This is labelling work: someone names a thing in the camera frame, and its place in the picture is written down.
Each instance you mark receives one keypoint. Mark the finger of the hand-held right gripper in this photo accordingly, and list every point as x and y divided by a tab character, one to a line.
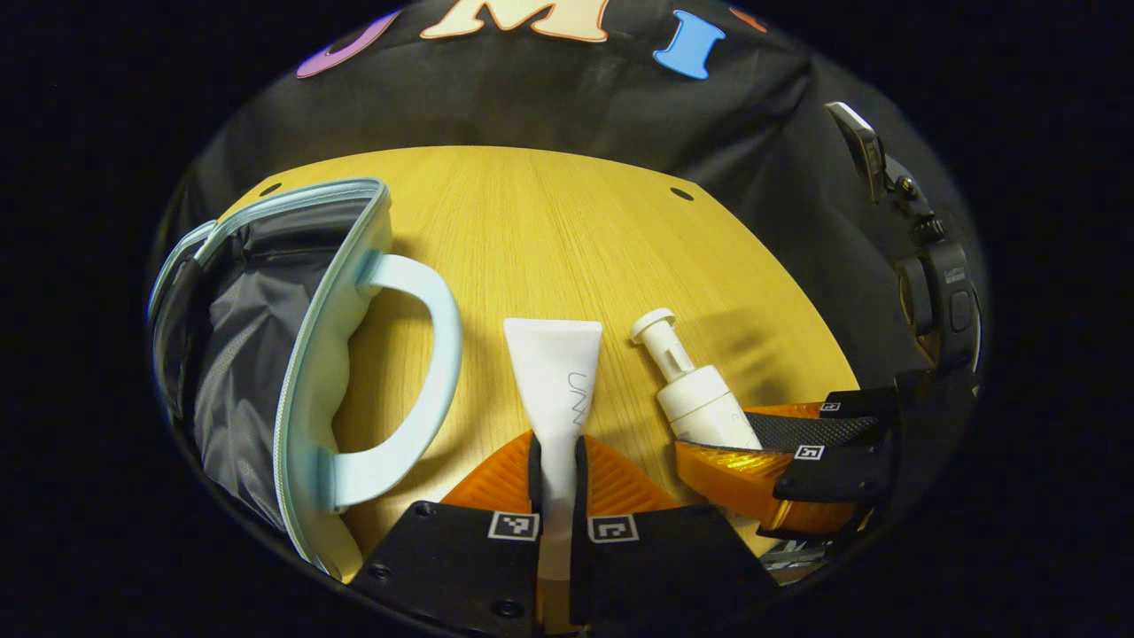
842	474
824	430

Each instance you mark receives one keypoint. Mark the black backdrop cloth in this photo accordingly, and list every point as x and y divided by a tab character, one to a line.
576	97

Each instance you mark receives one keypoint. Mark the white squeeze tube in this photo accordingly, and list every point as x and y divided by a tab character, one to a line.
554	381

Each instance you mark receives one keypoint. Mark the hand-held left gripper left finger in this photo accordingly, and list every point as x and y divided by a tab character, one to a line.
535	478

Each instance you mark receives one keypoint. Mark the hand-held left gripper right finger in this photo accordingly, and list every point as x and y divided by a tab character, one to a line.
579	483

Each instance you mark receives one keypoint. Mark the light blue suitcase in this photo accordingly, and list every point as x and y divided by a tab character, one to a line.
310	381

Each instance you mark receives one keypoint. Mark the white pump bottle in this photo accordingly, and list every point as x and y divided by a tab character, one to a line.
700	408

